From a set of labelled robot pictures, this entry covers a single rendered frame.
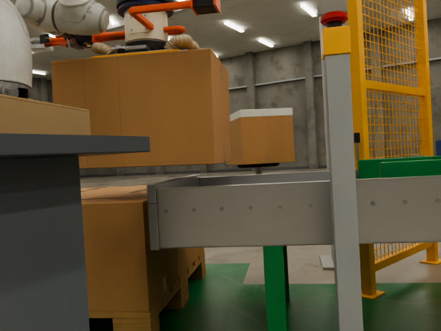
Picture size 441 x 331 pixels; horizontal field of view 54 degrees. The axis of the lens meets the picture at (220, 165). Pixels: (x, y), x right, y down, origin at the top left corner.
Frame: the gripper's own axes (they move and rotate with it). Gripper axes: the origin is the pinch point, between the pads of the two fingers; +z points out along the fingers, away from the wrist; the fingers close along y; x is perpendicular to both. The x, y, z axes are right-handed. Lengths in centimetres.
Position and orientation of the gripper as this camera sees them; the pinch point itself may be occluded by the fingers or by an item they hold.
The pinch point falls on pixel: (84, 39)
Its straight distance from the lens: 192.4
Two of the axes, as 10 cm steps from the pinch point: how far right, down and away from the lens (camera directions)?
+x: 9.8, -0.5, -1.6
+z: 1.6, -0.3, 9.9
